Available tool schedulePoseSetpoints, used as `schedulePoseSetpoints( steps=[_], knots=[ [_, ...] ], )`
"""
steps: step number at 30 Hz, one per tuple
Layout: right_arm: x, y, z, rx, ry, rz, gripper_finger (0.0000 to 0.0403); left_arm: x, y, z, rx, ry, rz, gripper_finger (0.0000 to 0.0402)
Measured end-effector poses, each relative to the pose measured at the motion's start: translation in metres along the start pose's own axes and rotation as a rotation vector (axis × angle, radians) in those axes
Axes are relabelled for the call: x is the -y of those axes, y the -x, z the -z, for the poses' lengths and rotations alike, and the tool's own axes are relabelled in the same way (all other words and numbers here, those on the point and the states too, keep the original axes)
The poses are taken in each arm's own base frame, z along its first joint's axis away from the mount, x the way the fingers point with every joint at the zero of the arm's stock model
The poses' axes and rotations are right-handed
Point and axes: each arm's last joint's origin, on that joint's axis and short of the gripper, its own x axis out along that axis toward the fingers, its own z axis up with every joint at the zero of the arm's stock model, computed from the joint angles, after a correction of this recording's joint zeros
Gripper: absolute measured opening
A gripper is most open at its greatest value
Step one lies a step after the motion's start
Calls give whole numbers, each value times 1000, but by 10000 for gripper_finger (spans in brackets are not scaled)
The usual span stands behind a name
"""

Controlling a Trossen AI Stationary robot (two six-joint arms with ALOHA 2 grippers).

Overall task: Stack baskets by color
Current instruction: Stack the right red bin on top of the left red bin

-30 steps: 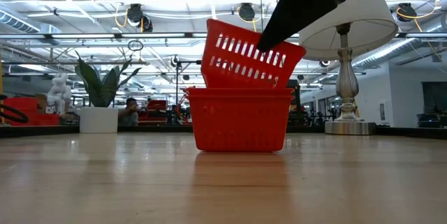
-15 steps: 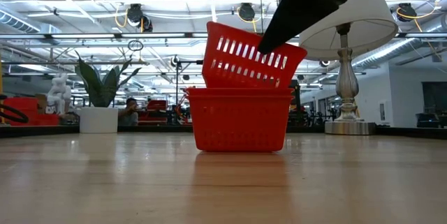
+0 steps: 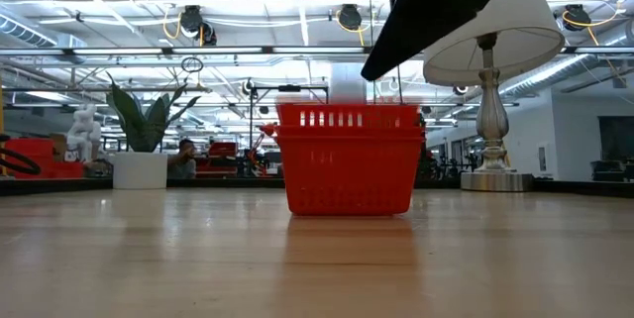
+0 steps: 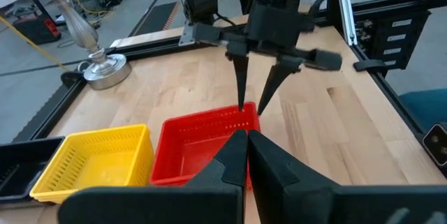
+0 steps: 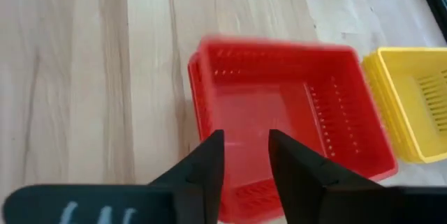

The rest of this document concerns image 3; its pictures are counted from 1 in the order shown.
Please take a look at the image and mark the red storage boxes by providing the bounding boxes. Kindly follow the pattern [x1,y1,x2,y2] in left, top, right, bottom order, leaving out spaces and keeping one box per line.
[3,138,84,180]

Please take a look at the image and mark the black ceiling cable reel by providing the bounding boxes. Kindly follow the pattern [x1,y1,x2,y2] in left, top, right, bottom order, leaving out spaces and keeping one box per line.
[563,3,591,33]
[178,4,205,33]
[338,3,364,32]

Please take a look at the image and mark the black cable loop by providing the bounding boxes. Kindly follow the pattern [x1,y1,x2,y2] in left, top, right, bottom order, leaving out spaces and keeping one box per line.
[0,133,44,177]

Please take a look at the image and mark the white statue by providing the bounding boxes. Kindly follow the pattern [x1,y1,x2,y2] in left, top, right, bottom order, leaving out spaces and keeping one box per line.
[64,103,103,163]

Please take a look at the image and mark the green snake plant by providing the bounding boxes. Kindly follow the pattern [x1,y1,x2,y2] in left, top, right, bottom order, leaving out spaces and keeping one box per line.
[105,70,202,155]

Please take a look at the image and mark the red background machine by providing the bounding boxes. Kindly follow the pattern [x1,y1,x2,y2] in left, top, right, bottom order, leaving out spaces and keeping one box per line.
[195,140,240,178]

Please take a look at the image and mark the person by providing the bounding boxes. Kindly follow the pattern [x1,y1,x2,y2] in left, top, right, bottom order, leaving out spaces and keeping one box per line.
[166,138,199,180]

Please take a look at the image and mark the silver lamp base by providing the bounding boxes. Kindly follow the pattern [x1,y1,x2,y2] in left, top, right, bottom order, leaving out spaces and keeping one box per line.
[459,32,535,193]

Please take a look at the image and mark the black wall screen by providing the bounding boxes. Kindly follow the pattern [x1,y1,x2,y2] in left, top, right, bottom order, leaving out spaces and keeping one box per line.
[597,115,634,161]

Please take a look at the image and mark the white plant pot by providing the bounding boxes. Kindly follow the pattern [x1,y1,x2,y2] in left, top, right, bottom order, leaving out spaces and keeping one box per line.
[111,152,169,191]

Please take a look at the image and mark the white lamp shade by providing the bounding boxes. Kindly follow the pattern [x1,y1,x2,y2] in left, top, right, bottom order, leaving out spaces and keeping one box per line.
[422,0,567,87]

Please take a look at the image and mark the black aluminium table frame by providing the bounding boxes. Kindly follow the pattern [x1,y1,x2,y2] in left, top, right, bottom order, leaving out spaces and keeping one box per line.
[0,176,634,199]

